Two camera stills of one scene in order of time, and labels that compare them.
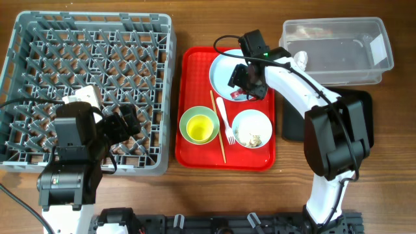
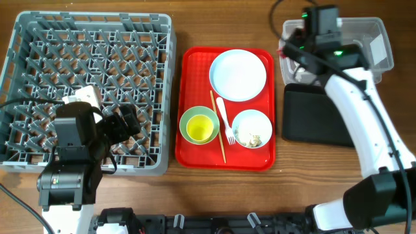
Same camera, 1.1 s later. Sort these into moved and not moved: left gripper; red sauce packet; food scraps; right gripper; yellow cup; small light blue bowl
Moved: right gripper; red sauce packet
Not moved: food scraps; left gripper; small light blue bowl; yellow cup
